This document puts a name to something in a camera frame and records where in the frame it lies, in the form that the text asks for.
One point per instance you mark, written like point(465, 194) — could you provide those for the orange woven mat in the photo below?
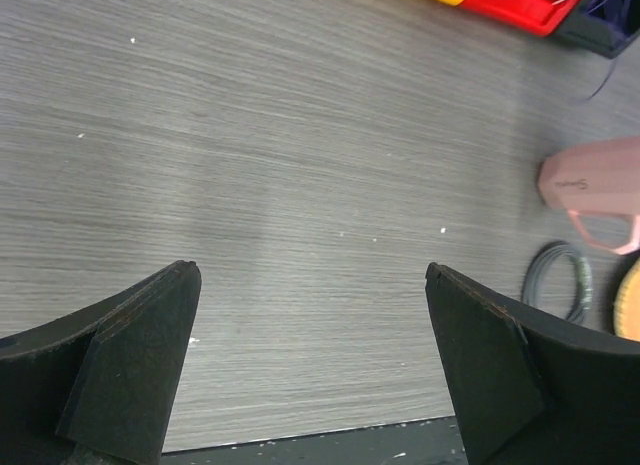
point(626, 313)

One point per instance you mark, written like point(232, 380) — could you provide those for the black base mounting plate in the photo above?
point(427, 441)

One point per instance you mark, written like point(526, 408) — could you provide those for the black plastic bin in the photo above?
point(604, 27)

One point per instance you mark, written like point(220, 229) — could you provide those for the red plastic bin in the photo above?
point(538, 17)

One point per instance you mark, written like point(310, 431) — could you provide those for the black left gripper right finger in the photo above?
point(528, 387)

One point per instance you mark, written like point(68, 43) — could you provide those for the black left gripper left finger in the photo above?
point(97, 386)

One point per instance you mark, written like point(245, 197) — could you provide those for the pink white mug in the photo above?
point(598, 179)

